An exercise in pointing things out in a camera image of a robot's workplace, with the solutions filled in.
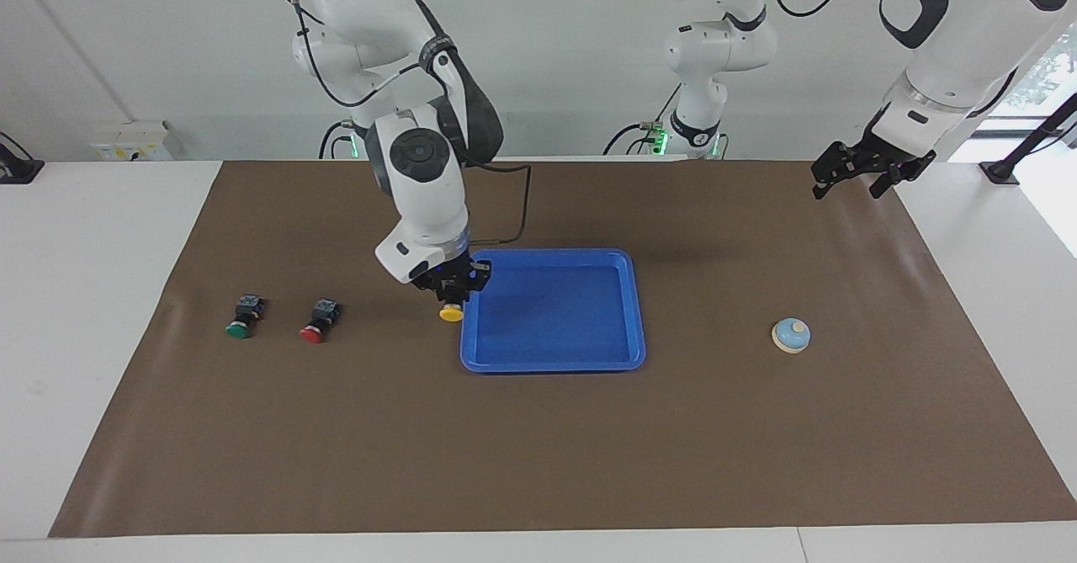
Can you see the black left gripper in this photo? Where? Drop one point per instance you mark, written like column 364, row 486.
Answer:
column 879, row 159

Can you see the black low bracket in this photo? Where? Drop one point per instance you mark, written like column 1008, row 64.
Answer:
column 18, row 169

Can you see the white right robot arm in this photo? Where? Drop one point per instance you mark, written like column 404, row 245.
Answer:
column 429, row 193

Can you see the white wall socket box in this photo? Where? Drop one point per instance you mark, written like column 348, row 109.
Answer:
column 126, row 144

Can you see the black pole stand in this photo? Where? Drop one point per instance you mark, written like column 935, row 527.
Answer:
column 1001, row 172

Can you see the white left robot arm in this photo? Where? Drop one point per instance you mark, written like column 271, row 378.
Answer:
column 951, row 41

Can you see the light blue desk bell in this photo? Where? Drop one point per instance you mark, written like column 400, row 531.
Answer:
column 791, row 335

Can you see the yellow push button switch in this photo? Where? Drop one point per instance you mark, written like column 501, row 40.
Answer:
column 452, row 314

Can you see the blue plastic tray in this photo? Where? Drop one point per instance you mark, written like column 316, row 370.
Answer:
column 559, row 319

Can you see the brown table mat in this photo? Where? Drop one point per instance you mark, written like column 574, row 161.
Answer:
column 538, row 445

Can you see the window with greenery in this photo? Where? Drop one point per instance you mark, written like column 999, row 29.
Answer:
column 1047, row 66

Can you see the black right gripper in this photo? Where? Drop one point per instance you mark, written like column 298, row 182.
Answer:
column 450, row 273

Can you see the green push button switch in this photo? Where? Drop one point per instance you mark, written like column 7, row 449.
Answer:
column 238, row 329

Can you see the red push button switch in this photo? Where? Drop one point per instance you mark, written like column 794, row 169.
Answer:
column 311, row 334

